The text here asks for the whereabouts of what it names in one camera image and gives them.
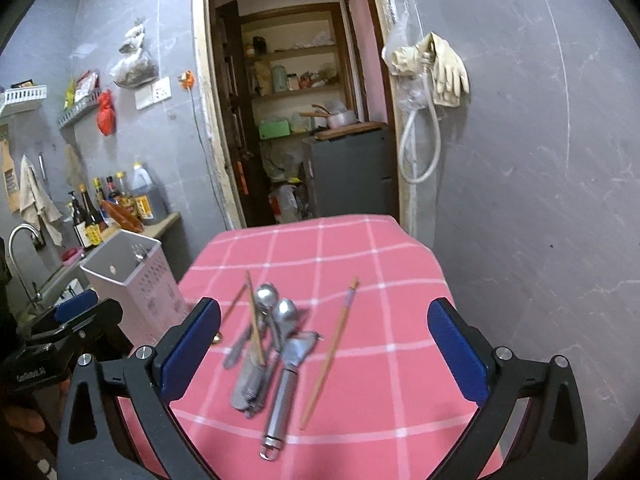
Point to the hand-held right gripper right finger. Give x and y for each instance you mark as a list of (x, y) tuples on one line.
[(457, 355)]

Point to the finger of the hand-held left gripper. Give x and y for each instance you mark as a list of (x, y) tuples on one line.
[(110, 325), (75, 307)]

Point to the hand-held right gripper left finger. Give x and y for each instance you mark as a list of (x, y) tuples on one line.
[(192, 345)]

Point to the white perforated tableware case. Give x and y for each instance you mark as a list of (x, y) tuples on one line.
[(145, 290)]

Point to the wooden chopstick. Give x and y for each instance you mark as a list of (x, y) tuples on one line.
[(232, 305), (332, 350), (254, 317)]

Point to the steel table knife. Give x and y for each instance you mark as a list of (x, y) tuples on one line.
[(265, 296)]

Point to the metal spoon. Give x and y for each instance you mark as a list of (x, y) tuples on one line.
[(286, 312)]

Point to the metal peeler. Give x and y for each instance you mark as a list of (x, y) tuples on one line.
[(282, 400)]

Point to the person's left hand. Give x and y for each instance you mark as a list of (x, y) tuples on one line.
[(25, 417)]

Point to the metal faucet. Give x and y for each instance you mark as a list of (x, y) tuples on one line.
[(20, 255)]

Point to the pink checked tablecloth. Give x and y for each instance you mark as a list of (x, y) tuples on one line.
[(390, 310)]

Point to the dark sauce bottle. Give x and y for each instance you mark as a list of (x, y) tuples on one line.
[(100, 200), (82, 222), (122, 192)]

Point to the orange packet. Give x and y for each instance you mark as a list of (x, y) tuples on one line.
[(120, 216)]

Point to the beige hanging towel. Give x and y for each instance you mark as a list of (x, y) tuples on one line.
[(37, 205)]

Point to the large dark liquid jug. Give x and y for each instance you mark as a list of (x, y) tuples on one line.
[(145, 195)]

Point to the wooden hanging board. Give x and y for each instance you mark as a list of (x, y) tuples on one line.
[(7, 175)]

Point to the plastic bags pile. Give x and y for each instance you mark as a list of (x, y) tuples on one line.
[(287, 200)]

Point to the red plastic bag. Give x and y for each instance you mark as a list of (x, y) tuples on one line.
[(105, 112)]

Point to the grey cabinet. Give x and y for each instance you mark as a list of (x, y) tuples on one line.
[(350, 175)]

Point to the snack packets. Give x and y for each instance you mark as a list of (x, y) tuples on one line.
[(85, 85)]

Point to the green box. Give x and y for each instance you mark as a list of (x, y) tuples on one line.
[(274, 129)]

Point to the wooden cutting board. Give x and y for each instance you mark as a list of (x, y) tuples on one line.
[(350, 131)]

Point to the hanging bag of dried goods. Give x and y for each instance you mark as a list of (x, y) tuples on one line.
[(132, 62)]

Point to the metal saucepan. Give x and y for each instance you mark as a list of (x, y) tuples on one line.
[(340, 119)]

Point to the cream rubber glove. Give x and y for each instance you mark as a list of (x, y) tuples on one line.
[(450, 72), (402, 60)]

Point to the wooden shelf unit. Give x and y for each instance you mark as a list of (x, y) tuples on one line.
[(295, 52)]

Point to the pink door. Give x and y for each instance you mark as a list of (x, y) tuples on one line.
[(367, 55)]

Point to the clear plastic bag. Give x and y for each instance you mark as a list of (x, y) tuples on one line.
[(405, 25)]

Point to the white wall rack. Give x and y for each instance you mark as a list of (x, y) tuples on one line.
[(22, 97), (77, 109)]

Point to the white wall socket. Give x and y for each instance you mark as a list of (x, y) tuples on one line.
[(154, 91)]

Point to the wooden door frame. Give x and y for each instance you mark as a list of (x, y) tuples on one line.
[(202, 110)]

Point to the orange wall hook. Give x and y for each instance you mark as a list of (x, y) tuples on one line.
[(186, 80)]

